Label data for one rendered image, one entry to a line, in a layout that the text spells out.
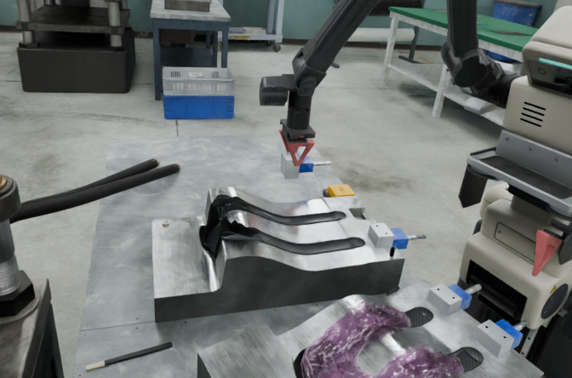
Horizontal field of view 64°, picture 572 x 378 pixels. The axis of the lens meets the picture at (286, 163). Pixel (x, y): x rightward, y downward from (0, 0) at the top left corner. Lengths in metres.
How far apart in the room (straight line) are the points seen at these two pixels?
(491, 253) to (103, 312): 0.91
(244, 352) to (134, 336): 0.26
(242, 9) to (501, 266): 6.44
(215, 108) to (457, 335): 3.43
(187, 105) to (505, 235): 3.19
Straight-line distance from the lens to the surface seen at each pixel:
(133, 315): 0.95
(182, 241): 1.02
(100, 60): 4.71
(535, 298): 1.27
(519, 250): 1.29
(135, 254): 1.10
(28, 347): 0.97
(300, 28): 7.55
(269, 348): 0.74
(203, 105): 4.08
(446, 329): 0.93
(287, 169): 1.17
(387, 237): 1.01
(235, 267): 0.87
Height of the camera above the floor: 1.45
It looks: 25 degrees down
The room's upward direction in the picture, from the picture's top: 6 degrees clockwise
